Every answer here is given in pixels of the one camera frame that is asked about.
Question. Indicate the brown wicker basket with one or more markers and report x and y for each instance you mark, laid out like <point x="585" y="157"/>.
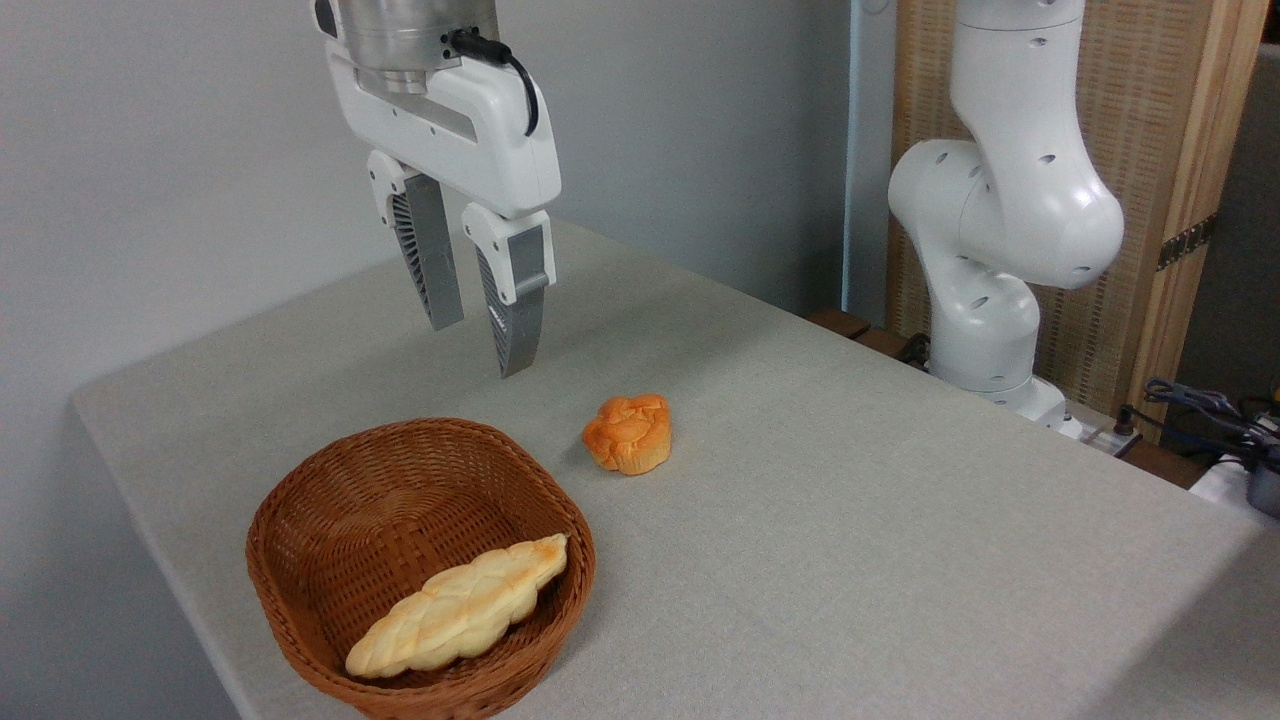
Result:
<point x="330" y="510"/>

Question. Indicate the dark metal screen hinge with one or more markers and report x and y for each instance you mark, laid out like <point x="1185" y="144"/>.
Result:
<point x="1187" y="242"/>

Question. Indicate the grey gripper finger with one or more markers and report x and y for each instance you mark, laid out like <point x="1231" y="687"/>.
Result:
<point x="520" y="300"/>
<point x="432" y="250"/>

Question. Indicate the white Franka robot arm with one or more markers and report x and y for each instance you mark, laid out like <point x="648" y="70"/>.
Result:
<point x="1005" y="210"/>

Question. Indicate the long braided bread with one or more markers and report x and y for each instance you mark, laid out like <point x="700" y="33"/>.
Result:
<point x="455" y="608"/>

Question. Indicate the white vertical pole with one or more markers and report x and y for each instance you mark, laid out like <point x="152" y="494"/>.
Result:
<point x="868" y="150"/>

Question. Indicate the dark wooden base plank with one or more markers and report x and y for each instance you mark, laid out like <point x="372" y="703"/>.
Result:
<point x="840" y="322"/>

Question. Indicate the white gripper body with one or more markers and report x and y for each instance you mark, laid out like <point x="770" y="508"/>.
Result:
<point x="470" y="130"/>

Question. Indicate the orange muffin bread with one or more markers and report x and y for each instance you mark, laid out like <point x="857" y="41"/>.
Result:
<point x="628" y="435"/>

